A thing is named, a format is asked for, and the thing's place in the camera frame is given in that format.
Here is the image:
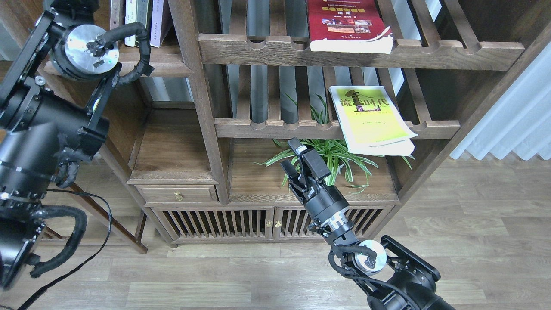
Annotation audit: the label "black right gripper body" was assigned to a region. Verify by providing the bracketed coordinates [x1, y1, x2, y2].
[288, 151, 353, 235]

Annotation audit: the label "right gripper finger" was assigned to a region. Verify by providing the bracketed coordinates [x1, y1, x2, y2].
[281, 160, 300, 184]
[287, 137, 308, 156]

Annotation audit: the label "maroon book white characters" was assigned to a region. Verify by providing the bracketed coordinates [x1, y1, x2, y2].
[109, 0, 126, 30]

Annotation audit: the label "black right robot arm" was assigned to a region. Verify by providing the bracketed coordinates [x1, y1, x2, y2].
[281, 138, 452, 310]

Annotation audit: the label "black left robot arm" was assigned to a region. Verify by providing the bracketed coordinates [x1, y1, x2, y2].
[0, 0, 154, 291]

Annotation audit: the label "red book on top shelf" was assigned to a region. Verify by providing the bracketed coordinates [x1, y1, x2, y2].
[306, 0, 394, 54]

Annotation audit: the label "green spider plant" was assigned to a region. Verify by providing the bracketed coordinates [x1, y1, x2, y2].
[255, 93, 415, 193]

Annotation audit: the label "yellow-green book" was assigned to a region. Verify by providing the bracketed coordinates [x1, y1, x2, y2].
[329, 86, 416, 156]

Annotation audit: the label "dark wooden bookshelf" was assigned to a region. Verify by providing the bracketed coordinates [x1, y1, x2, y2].
[102, 0, 550, 245]

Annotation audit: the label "lavender upright book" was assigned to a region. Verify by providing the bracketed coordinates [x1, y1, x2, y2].
[150, 0, 173, 48]

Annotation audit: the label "dark green upright book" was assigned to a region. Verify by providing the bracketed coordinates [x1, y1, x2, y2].
[136, 0, 153, 43]

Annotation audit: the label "white curtain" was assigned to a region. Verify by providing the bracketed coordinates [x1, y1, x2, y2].
[451, 45, 551, 160]

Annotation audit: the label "white upright book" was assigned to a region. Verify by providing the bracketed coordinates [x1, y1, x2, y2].
[124, 0, 138, 47]

